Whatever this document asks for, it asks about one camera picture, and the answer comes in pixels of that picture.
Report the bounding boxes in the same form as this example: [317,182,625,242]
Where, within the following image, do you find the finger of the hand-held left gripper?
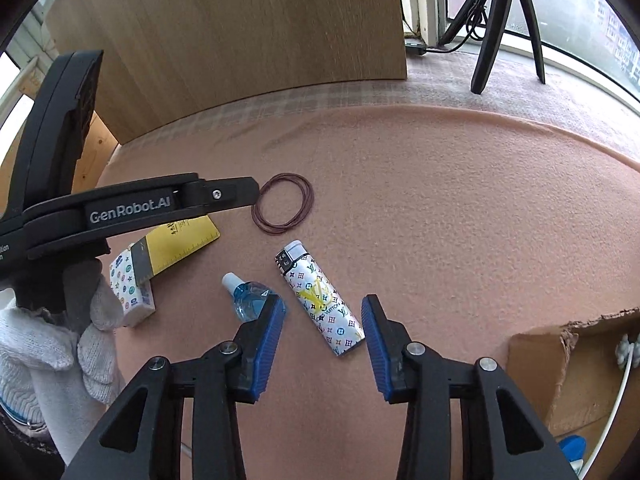
[181,175,261,212]

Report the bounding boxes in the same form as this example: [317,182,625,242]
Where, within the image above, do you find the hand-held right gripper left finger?
[60,294,287,480]

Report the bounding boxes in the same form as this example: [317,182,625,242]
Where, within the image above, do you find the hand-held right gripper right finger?
[361,294,576,480]

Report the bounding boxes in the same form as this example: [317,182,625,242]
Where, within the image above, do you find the white patterned lighter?
[273,240,366,357]

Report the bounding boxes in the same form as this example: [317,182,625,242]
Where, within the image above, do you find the cardboard box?
[507,307,640,480]

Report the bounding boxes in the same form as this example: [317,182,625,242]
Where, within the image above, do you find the blue round tape measure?
[557,435,588,471]

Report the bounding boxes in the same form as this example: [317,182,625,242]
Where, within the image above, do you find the white roller massager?
[575,332,640,471]

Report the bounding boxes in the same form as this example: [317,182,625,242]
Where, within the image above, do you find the person's left forearm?
[0,395,66,480]

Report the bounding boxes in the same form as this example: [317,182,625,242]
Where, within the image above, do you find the person's left hand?
[0,257,126,466]

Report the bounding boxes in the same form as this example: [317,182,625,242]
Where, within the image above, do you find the small blue spray bottle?
[221,272,288,324]

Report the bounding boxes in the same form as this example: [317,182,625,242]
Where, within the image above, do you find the yellow ruler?
[131,214,222,281]

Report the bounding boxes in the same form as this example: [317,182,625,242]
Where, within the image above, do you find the brown rubber band bunch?
[251,173,315,234]

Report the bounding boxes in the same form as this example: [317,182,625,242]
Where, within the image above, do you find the light wooden plank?
[0,110,121,196]

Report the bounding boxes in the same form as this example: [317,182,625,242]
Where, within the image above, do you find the patterned tissue pack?
[109,242,157,328]

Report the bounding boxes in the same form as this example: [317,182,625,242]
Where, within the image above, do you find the pink felt table cloth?
[95,102,640,480]

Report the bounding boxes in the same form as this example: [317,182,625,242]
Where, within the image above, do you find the large wooden board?
[45,0,410,146]

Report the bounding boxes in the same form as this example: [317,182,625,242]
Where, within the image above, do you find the checkered beige mat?
[117,50,640,171]

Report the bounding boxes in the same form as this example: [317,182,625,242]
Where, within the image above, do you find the black tripod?
[437,0,547,95]

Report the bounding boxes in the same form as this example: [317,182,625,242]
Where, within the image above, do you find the black cable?
[425,0,496,56]

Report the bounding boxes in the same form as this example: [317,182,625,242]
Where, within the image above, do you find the white window frame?
[395,0,640,106]

